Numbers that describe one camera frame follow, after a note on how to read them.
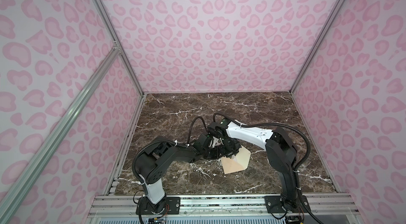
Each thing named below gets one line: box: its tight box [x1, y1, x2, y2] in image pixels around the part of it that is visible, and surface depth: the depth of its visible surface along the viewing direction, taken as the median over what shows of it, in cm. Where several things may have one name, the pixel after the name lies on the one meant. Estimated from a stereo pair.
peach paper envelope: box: [220, 144, 252, 175], surface depth 88 cm
